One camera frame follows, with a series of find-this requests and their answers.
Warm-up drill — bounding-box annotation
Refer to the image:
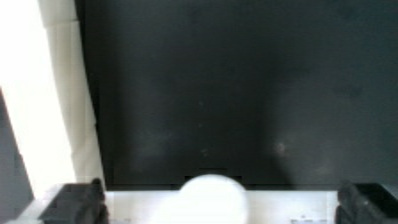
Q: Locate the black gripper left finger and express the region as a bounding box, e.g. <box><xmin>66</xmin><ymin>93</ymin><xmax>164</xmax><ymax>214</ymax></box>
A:
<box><xmin>16</xmin><ymin>177</ymin><xmax>112</xmax><ymax>224</ymax></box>

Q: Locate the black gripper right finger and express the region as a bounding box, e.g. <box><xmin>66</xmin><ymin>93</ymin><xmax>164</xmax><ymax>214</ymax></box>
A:
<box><xmin>334</xmin><ymin>182</ymin><xmax>398</xmax><ymax>224</ymax></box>

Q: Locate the white small drawer box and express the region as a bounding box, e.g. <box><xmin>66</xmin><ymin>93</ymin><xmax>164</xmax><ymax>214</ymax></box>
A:
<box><xmin>107</xmin><ymin>174</ymin><xmax>338</xmax><ymax>224</ymax></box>

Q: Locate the white L-shaped boundary rail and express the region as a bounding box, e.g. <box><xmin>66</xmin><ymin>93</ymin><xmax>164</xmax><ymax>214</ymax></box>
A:
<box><xmin>0</xmin><ymin>0</ymin><xmax>103</xmax><ymax>195</ymax></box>

